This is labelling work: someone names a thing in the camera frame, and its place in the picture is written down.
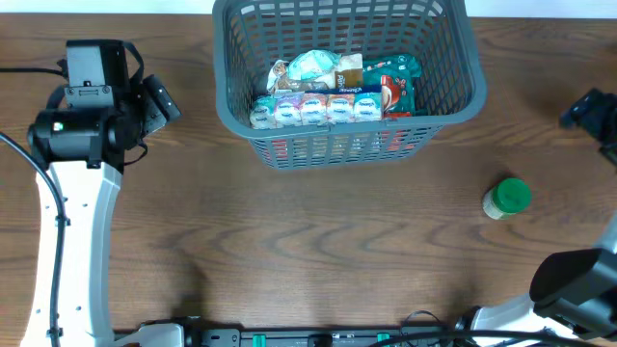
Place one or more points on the grey plastic shopping basket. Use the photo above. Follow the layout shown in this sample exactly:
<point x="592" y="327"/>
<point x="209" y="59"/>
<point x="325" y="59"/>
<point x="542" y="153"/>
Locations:
<point x="250" y="36"/>

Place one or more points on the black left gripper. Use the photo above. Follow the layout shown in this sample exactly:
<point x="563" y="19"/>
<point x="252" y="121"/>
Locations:
<point x="157" y="101"/>

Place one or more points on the green Nescafe coffee bag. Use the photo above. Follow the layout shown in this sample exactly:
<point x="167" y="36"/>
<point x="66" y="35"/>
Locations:
<point x="396" y="75"/>

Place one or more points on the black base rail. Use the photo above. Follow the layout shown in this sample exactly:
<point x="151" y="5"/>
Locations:
<point x="191" y="331"/>

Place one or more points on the Kleenex tissue multipack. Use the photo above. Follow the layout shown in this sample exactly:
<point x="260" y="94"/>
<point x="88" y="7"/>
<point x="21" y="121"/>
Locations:
<point x="345" y="105"/>

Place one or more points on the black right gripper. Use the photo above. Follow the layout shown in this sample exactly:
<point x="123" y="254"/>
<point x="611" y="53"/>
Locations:
<point x="585" y="113"/>

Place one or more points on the beige cookie snack bag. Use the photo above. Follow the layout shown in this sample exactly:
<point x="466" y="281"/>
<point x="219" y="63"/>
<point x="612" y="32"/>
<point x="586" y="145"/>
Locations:
<point x="348" y="73"/>

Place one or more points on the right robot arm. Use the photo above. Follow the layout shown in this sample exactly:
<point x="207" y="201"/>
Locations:
<point x="572" y="294"/>

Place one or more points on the teal small packet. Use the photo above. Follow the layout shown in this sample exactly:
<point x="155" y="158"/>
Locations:
<point x="312" y="64"/>

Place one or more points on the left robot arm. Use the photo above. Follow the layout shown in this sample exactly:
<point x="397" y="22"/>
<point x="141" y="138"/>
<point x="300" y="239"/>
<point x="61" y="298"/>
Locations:
<point x="78" y="144"/>

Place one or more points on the green lid spice jar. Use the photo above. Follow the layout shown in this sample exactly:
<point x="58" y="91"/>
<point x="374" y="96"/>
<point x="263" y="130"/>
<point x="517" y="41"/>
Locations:
<point x="509" y="197"/>

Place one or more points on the orange spaghetti pasta packet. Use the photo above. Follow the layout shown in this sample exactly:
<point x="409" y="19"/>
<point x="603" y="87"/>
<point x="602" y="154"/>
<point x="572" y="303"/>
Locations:
<point x="347" y="148"/>

